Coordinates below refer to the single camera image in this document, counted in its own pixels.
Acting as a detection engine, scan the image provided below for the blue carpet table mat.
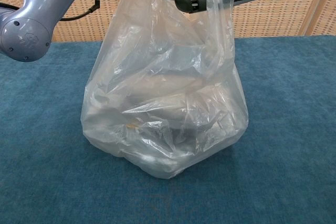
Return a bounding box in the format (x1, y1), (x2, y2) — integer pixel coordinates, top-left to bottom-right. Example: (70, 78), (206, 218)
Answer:
(0, 34), (336, 224)

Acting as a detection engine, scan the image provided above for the translucent plastic bag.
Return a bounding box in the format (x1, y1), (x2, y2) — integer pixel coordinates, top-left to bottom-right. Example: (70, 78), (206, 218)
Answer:
(80, 0), (249, 180)

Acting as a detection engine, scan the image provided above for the clear plastic food container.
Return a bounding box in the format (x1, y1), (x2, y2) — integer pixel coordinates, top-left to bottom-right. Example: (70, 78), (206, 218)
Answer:
(123, 103), (237, 177)

